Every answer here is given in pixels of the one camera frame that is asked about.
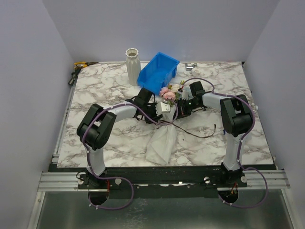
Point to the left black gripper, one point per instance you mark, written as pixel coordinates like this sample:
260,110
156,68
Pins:
155,118

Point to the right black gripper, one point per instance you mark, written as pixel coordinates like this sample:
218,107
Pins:
183,109

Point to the blue plastic bin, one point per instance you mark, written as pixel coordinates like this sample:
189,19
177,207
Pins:
158,72

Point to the brown ribbon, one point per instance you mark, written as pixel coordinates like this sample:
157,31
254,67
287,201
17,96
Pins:
197,136

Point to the white ribbed ceramic vase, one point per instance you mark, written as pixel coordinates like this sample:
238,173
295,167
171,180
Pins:
133,65

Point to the flower bouquet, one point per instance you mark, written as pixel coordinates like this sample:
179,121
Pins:
161,144

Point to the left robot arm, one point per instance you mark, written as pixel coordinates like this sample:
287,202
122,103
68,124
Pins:
96,127

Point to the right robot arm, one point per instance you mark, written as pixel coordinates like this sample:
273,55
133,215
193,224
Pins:
238,119

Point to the small white cylinder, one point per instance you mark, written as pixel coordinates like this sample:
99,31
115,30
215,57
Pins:
196,71

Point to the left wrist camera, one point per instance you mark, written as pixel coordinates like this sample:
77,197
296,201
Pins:
161,108

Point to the metal bracket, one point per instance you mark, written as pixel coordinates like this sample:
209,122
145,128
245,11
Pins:
189,66

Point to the yellow handled pliers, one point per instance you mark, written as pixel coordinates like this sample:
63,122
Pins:
81,65

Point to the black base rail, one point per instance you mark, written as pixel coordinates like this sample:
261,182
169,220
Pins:
172,182

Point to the aluminium frame rail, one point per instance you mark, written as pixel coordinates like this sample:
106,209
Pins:
59,182

